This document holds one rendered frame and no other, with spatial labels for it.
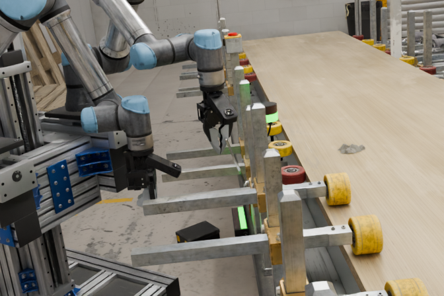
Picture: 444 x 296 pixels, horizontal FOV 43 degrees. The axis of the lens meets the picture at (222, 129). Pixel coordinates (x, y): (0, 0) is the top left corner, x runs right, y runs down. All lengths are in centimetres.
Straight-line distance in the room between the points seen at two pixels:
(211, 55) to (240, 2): 800
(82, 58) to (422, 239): 105
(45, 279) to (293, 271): 147
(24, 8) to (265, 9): 815
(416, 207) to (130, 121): 79
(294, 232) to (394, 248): 38
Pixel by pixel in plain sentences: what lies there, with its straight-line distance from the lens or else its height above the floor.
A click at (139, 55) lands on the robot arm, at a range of 157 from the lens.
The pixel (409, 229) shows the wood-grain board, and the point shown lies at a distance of 135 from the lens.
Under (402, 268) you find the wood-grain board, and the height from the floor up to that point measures 90.
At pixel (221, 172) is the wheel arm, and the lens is 192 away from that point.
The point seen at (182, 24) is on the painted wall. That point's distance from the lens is 964.
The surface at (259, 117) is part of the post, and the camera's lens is 139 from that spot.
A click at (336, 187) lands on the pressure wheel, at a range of 142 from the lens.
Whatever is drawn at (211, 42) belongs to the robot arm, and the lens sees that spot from 155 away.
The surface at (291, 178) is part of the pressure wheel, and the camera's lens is 165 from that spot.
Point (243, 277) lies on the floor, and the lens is 290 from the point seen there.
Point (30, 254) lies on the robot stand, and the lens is 228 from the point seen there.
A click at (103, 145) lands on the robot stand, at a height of 92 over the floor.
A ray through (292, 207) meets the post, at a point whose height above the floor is 113.
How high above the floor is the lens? 152
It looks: 17 degrees down
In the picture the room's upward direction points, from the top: 6 degrees counter-clockwise
